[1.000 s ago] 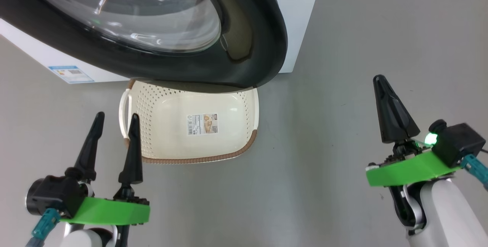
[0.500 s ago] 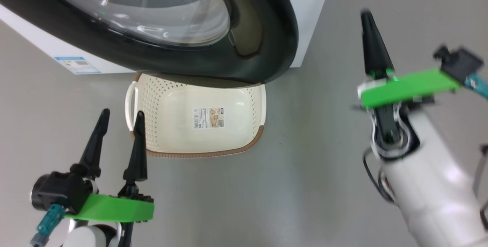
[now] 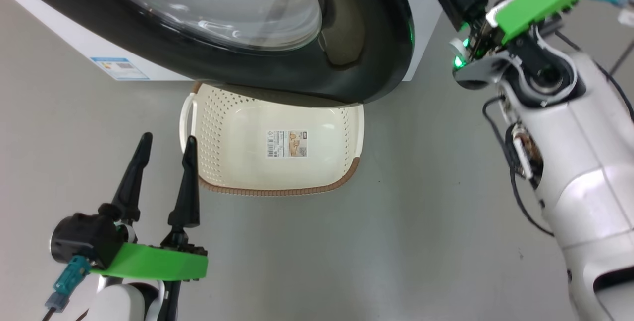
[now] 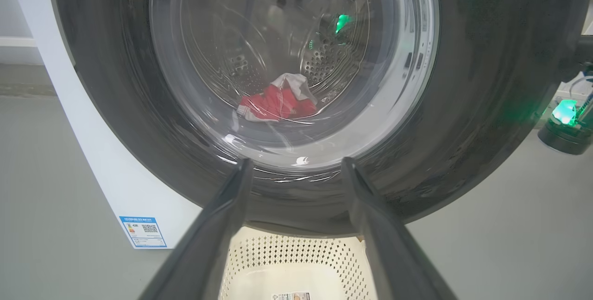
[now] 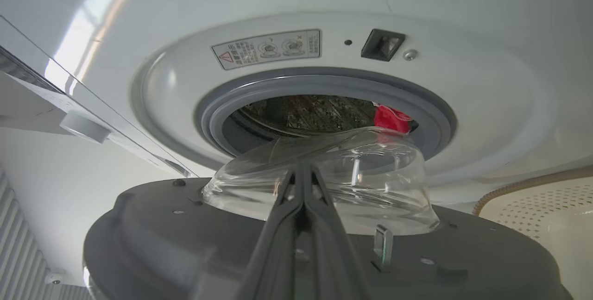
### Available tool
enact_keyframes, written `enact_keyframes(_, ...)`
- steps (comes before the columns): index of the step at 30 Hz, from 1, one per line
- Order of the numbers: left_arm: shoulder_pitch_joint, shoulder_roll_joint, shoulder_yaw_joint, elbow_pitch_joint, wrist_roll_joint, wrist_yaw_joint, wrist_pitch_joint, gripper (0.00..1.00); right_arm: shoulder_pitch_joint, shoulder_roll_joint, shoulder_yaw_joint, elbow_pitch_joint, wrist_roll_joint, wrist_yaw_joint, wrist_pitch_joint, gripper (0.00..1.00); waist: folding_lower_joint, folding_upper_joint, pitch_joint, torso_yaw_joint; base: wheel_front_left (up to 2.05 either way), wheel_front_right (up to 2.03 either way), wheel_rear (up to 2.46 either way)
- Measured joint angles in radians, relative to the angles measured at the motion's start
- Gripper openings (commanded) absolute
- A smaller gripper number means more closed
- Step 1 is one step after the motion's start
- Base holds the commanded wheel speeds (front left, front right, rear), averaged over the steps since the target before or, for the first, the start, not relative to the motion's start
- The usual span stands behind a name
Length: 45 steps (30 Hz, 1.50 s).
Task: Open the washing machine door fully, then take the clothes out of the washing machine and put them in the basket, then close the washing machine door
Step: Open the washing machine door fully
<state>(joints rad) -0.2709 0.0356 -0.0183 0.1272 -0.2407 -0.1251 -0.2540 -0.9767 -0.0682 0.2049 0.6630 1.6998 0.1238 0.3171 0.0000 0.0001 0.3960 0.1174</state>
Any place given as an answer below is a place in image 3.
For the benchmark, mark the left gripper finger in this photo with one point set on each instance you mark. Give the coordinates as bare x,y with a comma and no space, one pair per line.
189,187
131,182

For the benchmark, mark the blue energy label sticker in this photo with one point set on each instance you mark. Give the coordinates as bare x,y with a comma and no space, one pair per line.
119,68

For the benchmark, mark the paper label in basket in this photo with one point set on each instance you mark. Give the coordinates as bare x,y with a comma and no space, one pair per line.
287,143

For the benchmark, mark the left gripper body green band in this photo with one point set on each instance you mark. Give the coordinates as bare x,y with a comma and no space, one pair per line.
148,264

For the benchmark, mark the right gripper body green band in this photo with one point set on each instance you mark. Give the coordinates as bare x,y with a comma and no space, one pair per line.
535,4

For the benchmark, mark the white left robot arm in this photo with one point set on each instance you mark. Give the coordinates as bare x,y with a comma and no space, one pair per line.
119,303

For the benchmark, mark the cream perforated laundry basket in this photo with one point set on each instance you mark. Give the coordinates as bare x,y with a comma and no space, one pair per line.
247,162

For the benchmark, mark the black glass washing machine door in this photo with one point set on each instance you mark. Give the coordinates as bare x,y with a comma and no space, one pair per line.
247,71

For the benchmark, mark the white washing machine body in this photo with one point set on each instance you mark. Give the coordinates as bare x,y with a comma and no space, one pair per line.
426,43

